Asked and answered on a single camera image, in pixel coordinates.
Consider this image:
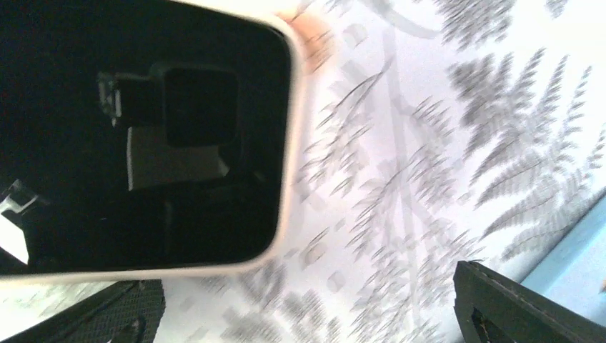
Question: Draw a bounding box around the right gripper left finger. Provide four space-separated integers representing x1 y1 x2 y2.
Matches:
3 279 166 343

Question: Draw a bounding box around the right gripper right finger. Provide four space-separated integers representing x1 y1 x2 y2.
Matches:
453 261 605 343

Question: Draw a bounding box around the light blue phone case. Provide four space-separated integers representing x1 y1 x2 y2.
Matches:
521 198 605 326

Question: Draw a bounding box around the phone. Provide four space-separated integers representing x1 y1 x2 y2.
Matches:
1 1 306 285

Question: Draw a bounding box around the floral patterned table mat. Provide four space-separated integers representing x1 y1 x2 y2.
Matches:
1 1 605 342

